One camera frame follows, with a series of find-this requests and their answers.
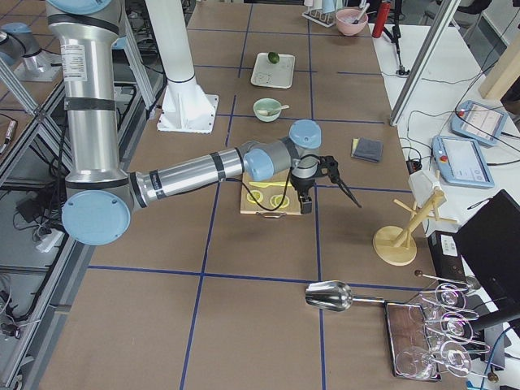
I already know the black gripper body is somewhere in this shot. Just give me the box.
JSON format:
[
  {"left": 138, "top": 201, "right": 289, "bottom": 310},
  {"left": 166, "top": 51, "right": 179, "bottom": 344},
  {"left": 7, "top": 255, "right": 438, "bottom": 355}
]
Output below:
[{"left": 291, "top": 174, "right": 315, "bottom": 199}]

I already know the white ceramic spoon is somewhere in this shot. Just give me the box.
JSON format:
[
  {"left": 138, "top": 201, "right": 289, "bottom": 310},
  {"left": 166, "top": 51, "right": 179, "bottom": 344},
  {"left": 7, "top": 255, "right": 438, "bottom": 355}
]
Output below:
[{"left": 267, "top": 105, "right": 290, "bottom": 116}]

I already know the green ceramic bowl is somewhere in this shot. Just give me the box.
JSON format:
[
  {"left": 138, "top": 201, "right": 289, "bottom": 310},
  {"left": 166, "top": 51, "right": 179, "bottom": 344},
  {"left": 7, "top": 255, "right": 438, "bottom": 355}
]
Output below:
[{"left": 253, "top": 98, "right": 282, "bottom": 123}]

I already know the pink bowl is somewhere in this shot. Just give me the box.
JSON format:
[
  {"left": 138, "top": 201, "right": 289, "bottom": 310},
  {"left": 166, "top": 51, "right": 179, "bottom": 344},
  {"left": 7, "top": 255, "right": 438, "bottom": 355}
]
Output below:
[{"left": 335, "top": 8, "right": 368, "bottom": 37}]

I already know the bamboo cutting board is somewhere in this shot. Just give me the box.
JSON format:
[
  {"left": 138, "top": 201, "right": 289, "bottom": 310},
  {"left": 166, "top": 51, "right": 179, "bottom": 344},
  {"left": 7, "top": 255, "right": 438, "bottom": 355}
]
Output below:
[{"left": 240, "top": 170, "right": 301, "bottom": 215}]

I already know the yellow plastic knife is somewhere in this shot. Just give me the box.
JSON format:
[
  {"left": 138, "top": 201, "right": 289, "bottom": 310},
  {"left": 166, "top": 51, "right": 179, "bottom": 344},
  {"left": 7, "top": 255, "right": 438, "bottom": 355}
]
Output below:
[{"left": 249, "top": 181, "right": 292, "bottom": 189}]

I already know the grey folded cloth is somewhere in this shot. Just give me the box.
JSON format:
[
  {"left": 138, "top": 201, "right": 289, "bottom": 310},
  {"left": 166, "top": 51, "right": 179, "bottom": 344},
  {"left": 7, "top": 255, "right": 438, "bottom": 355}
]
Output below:
[{"left": 351, "top": 137, "right": 384, "bottom": 163}]

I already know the metal scoop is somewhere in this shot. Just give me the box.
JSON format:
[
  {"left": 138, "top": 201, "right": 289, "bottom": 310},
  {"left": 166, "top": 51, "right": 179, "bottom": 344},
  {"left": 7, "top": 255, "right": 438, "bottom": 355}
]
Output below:
[{"left": 305, "top": 280, "right": 385, "bottom": 312}]

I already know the wooden mug tree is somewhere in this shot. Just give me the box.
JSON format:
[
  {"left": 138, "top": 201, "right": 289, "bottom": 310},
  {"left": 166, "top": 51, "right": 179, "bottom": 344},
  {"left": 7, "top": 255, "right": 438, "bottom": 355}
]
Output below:
[{"left": 372, "top": 170, "right": 457, "bottom": 267}]

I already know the white bear tray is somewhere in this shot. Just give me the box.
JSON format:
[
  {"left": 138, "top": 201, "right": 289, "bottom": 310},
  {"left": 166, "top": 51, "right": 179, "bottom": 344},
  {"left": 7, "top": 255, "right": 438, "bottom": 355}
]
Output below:
[{"left": 250, "top": 52, "right": 295, "bottom": 89}]

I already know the green avocado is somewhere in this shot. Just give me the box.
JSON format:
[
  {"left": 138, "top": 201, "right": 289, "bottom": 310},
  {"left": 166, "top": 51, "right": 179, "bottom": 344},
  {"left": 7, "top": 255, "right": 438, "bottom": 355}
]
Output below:
[{"left": 267, "top": 52, "right": 280, "bottom": 64}]

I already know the near teach pendant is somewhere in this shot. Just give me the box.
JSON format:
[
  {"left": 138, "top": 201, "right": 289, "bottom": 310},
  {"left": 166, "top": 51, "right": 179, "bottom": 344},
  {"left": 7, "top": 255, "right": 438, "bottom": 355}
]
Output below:
[{"left": 431, "top": 136, "right": 495, "bottom": 189}]

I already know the teach pendant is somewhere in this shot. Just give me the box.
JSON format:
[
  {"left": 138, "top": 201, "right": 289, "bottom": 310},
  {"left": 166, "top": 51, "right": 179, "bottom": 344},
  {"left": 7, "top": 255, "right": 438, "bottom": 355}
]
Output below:
[
  {"left": 431, "top": 136, "right": 495, "bottom": 189},
  {"left": 451, "top": 100, "right": 506, "bottom": 147}
]

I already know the black glass rack tray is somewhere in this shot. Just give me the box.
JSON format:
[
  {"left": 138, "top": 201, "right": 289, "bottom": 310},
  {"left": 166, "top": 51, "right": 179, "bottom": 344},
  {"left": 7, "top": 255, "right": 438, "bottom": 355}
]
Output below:
[{"left": 383, "top": 301, "right": 430, "bottom": 379}]

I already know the black laptop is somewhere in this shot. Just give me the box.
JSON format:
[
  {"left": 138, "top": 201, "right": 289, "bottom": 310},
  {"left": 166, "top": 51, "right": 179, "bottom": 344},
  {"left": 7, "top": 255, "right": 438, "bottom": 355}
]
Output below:
[{"left": 455, "top": 189, "right": 519, "bottom": 331}]

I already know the wine glass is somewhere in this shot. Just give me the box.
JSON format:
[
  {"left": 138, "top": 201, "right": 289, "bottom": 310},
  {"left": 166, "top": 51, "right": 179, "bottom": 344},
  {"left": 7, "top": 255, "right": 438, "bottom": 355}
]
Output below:
[{"left": 395, "top": 346, "right": 436, "bottom": 380}]

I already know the far teach pendant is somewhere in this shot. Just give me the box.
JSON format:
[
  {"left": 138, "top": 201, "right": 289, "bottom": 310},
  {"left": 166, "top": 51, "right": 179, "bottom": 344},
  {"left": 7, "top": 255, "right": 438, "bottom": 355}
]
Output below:
[{"left": 451, "top": 100, "right": 506, "bottom": 147}]

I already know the red bottle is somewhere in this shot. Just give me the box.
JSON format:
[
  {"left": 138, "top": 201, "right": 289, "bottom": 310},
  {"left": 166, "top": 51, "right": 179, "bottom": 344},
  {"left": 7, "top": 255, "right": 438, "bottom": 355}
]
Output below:
[{"left": 372, "top": 0, "right": 391, "bottom": 38}]

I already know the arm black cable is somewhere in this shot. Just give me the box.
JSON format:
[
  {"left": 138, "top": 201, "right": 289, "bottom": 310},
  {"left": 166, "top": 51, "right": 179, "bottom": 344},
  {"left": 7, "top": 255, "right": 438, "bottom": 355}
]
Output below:
[{"left": 241, "top": 154, "right": 362, "bottom": 212}]

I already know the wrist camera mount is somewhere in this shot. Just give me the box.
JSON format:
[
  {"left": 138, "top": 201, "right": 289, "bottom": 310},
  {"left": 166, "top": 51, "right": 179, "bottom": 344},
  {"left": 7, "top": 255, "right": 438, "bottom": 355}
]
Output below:
[{"left": 316, "top": 156, "right": 340, "bottom": 184}]

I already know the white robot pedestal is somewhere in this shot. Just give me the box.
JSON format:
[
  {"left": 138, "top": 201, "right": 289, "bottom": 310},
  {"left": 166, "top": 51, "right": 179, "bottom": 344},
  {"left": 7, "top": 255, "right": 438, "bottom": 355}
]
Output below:
[{"left": 145, "top": 0, "right": 219, "bottom": 134}]

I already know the aluminium frame post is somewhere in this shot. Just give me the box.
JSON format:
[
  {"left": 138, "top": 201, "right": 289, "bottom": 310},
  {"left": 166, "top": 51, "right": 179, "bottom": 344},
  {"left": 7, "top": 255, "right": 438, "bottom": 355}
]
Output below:
[{"left": 389, "top": 0, "right": 461, "bottom": 126}]

